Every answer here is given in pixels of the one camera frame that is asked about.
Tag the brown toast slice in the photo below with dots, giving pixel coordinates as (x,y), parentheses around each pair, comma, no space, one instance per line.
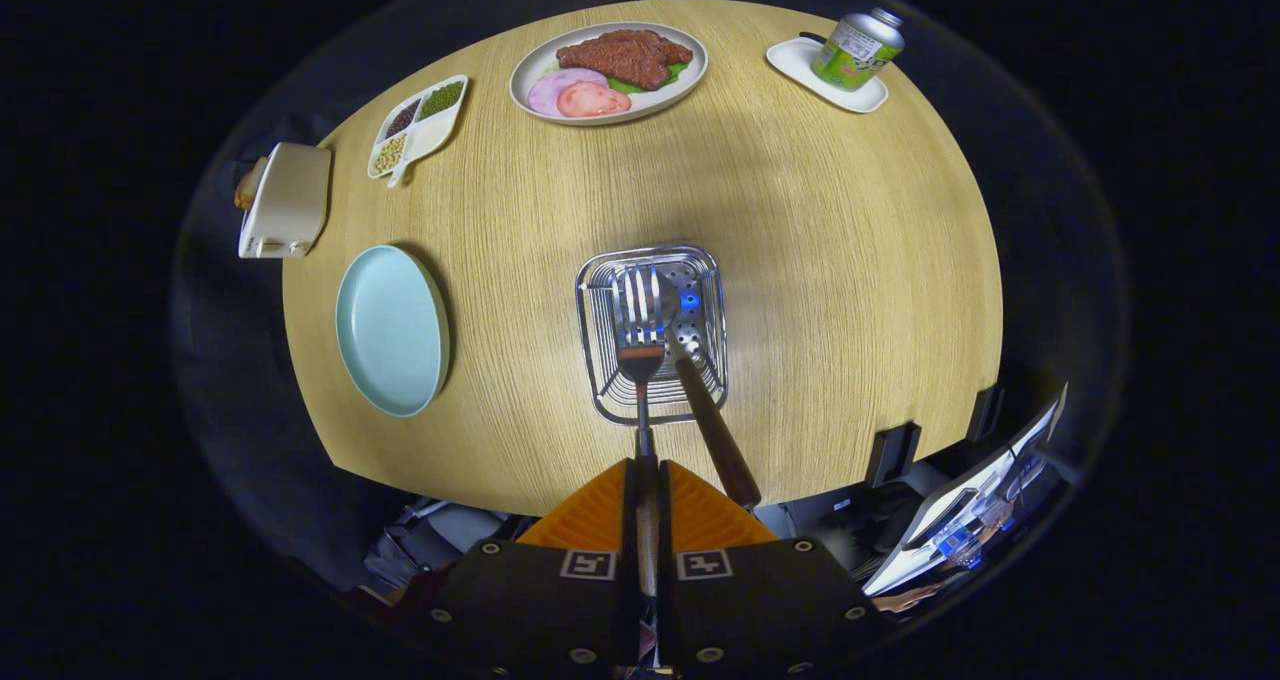
(247,188)

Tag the black table clamp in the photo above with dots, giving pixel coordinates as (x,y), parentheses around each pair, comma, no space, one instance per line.
(985,413)
(892,455)

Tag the light pink ham slice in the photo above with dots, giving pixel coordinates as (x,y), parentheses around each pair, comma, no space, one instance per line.
(550,88)

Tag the dark red beans pile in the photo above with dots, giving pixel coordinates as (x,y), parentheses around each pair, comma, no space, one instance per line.
(403,118)

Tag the white divided dish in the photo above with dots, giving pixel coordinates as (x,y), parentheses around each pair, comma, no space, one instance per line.
(432,132)

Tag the green beans pile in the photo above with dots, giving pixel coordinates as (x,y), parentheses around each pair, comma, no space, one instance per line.
(441,99)

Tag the silver bottle with green label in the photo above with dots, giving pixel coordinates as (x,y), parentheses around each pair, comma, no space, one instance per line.
(858,50)

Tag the beige beans pile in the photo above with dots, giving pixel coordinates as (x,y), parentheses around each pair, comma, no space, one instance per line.
(389,153)

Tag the white square coaster tray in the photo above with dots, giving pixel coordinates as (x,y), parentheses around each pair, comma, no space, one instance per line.
(795,60)

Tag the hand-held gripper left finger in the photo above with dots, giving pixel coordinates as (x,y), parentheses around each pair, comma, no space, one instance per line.
(630,530)

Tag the salmon pink ham slice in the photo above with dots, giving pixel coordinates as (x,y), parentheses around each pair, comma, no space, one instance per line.
(595,102)

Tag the green lettuce leaf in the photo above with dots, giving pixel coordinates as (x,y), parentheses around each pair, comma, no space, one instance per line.
(630,87)

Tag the brown steak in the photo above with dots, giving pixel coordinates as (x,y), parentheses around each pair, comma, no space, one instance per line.
(625,57)

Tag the white round food plate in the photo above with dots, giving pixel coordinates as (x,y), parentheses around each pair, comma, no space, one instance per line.
(535,65)

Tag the cream white toaster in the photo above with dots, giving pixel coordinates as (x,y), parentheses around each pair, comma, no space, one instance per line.
(290,200)

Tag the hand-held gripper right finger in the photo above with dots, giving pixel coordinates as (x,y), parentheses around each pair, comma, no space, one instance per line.
(668,530)

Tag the white flat panel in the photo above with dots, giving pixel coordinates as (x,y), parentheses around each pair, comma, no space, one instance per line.
(940,520)

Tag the grey white equipment pile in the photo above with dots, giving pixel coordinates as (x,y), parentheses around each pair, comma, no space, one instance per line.
(450,525)

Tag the light blue plate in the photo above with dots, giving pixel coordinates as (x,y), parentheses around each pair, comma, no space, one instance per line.
(390,330)

